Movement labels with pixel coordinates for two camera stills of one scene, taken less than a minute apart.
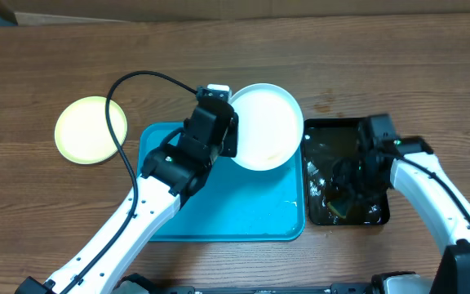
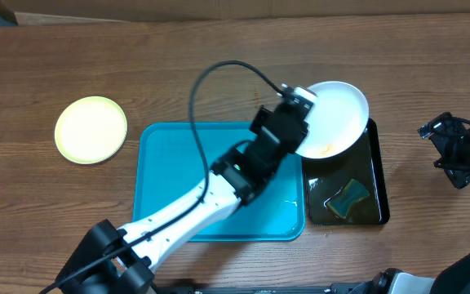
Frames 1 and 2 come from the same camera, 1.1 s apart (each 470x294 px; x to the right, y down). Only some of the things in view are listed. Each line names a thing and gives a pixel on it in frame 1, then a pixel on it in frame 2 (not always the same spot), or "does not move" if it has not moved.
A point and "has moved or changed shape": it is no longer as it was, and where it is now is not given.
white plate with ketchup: [270, 126] has moved or changed shape
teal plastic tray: [236, 203] does not move
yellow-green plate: [82, 132] does not move
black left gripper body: [227, 146] -> [299, 135]
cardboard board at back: [57, 12] does not move
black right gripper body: [361, 184] -> [453, 145]
